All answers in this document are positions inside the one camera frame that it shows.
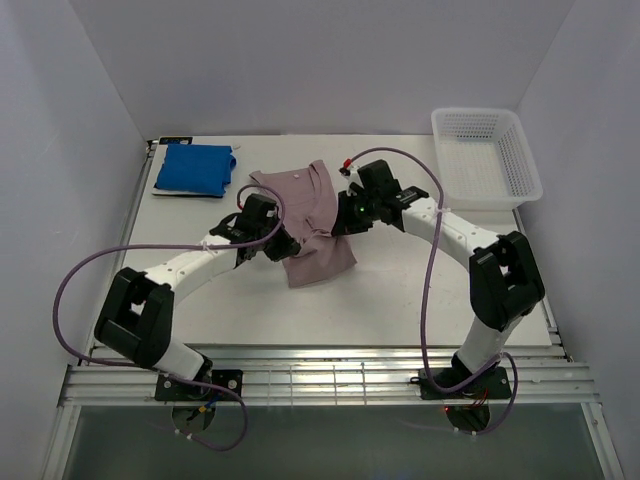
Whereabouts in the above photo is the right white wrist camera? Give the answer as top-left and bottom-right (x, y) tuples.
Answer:
(338, 158), (364, 198)

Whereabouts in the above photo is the pink garment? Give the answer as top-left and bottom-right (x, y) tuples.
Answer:
(250, 160), (357, 288)

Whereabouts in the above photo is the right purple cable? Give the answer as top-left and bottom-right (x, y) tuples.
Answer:
(339, 146), (517, 437)

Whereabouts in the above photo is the blue label sticker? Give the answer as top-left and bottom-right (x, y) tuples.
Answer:
(158, 136), (193, 145)

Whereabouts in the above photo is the purple cable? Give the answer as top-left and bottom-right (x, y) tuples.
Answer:
(339, 146), (517, 437)
(52, 184), (287, 452)

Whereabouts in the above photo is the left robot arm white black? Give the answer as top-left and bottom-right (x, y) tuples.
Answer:
(94, 193), (300, 400)

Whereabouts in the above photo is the white plastic basket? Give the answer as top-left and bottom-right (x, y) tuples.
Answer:
(431, 107), (543, 211)

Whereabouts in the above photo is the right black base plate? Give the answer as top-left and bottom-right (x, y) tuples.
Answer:
(409, 367), (512, 401)

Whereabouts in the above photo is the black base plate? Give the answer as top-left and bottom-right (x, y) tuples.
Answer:
(153, 369), (244, 403)
(409, 367), (512, 401)

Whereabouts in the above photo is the blue tank top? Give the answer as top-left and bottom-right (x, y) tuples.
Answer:
(154, 144), (236, 197)

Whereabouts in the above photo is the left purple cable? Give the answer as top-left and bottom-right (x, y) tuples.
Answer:
(52, 184), (287, 452)

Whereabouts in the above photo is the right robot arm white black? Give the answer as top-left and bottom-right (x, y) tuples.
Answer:
(332, 160), (545, 397)

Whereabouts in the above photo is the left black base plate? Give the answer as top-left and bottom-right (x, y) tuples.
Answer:
(153, 369), (244, 403)

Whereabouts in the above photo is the aluminium rail frame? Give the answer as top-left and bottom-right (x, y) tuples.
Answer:
(61, 135), (599, 407)

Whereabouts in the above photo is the black white striped tank top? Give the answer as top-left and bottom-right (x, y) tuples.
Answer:
(151, 186), (223, 199)

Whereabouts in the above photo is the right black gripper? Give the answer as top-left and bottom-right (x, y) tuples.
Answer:
(332, 190), (381, 237)

